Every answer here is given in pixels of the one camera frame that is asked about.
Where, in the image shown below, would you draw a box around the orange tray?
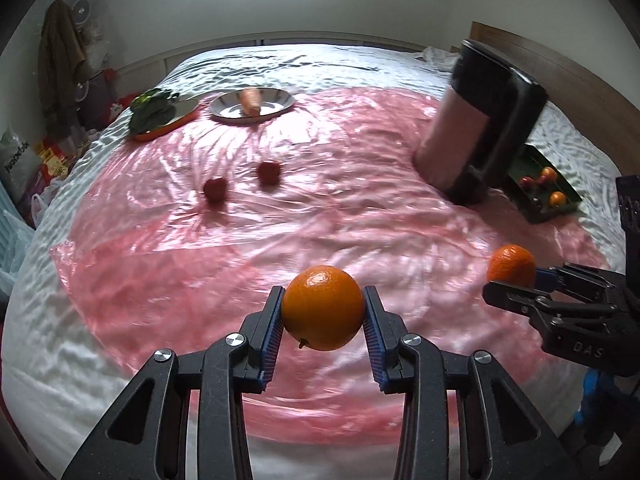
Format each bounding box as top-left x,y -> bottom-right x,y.
131,99 -> 198,142

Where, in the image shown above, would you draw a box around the white bedcover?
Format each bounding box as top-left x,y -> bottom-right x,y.
0,44 -> 626,480

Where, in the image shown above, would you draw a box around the white plastic bag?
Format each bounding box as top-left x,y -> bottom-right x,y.
31,185 -> 63,228

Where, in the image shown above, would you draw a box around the white pillow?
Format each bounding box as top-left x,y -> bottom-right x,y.
414,46 -> 463,67

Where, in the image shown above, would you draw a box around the silver metal plate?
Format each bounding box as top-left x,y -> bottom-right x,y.
209,87 -> 296,123

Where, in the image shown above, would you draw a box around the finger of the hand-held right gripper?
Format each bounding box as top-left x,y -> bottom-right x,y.
535,261 -> 625,307
482,281 -> 617,332

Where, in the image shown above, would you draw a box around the grey bag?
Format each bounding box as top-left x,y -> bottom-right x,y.
0,127 -> 41,203

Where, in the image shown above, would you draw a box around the pink plastic sheet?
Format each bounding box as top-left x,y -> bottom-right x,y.
50,85 -> 608,441

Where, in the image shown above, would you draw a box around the wooden headboard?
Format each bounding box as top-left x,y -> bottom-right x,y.
470,21 -> 640,181

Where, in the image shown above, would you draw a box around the yellow and red boxes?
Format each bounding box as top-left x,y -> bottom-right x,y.
37,137 -> 76,181

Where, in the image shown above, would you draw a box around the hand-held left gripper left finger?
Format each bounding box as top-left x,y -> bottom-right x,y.
60,286 -> 286,480

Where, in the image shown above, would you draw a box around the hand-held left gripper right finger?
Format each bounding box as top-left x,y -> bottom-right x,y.
362,285 -> 576,480

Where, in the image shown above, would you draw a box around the green tray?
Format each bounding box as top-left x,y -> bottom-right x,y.
502,142 -> 583,224

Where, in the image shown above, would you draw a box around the brown hanging coat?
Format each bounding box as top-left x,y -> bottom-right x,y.
39,0 -> 93,128

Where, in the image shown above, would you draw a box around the leafy greens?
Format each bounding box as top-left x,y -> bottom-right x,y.
130,89 -> 180,131

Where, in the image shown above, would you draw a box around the beige bed frame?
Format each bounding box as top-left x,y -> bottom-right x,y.
117,40 -> 426,78

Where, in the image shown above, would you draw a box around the carrot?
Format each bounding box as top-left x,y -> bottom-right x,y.
239,87 -> 262,117

